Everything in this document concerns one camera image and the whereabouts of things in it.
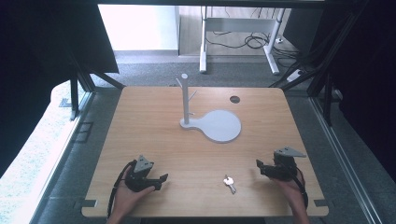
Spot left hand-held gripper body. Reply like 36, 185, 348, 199
124, 154, 161, 193

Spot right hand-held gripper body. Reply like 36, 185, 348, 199
263, 146, 307, 182

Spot person's right hand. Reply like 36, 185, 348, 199
273, 169, 308, 214

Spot person's left hand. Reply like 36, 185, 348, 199
112, 169, 156, 220

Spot silver key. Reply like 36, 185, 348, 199
222, 174, 237, 195

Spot white stand with pegs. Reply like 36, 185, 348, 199
175, 73, 243, 145

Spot white power strip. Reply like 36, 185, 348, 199
286, 68, 305, 83

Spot black curtain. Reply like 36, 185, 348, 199
282, 0, 396, 185
0, 0, 120, 178

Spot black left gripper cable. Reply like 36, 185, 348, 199
106, 159, 138, 219

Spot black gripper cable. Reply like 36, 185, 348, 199
291, 166, 310, 210
106, 159, 138, 219

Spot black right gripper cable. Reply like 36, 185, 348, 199
291, 166, 310, 210

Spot black metal frame strut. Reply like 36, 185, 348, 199
68, 52, 127, 121
269, 8, 359, 127

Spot black floor cables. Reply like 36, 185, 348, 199
206, 7, 300, 67

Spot white desk frame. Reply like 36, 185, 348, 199
199, 6, 287, 76

